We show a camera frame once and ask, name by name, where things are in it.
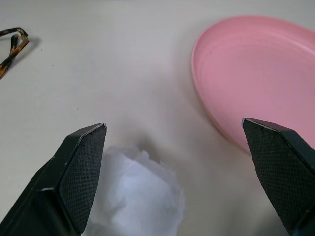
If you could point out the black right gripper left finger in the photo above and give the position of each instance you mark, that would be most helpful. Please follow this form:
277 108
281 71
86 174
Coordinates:
73 177

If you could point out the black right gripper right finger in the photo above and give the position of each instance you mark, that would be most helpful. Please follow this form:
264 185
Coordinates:
278 172

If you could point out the pink round plate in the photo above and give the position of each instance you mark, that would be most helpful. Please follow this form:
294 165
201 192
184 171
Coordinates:
246 73

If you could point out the tortoiseshell eyeglasses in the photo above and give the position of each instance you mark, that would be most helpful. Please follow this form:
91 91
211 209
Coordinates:
11 57

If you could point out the white crumpled tissue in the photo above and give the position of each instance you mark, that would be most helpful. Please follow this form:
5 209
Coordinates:
137 191

